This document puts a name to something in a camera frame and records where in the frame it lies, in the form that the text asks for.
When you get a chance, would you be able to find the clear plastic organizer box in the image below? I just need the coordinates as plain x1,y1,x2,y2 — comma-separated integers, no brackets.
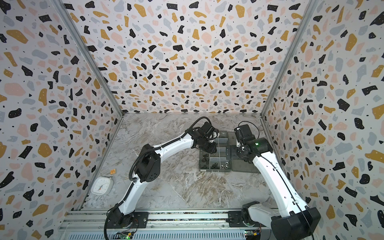
199,131,260,174

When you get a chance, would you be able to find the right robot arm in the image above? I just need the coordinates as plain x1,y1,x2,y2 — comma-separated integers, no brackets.
234,125,321,240

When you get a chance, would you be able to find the left black corrugated cable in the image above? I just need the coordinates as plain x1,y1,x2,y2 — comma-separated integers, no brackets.
103,116,212,240

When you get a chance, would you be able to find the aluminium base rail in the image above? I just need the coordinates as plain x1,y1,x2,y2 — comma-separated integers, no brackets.
56,208,316,240

